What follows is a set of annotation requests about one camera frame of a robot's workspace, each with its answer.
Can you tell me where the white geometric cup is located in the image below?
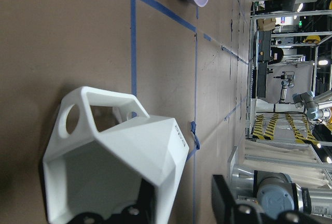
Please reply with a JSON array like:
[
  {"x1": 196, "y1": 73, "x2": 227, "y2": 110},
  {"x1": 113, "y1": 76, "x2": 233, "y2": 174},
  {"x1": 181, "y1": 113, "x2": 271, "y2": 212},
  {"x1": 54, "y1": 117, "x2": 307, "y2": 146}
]
[{"x1": 43, "y1": 87, "x2": 189, "y2": 223}]

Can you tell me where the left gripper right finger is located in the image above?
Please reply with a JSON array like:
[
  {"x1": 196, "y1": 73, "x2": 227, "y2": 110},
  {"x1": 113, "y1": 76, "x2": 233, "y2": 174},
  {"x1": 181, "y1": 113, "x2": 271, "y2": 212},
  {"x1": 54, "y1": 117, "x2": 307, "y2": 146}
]
[{"x1": 211, "y1": 174, "x2": 262, "y2": 224}]

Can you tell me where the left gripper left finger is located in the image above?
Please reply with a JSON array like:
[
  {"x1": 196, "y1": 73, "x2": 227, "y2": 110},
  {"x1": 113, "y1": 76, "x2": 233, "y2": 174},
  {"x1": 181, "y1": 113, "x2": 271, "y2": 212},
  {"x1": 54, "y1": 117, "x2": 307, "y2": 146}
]
[{"x1": 111, "y1": 179, "x2": 156, "y2": 223}]

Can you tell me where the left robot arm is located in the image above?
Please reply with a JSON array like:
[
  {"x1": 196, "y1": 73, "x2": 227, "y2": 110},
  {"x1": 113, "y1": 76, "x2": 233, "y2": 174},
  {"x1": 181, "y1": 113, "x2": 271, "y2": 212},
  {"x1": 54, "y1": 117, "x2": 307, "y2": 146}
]
[{"x1": 100, "y1": 163, "x2": 331, "y2": 223}]

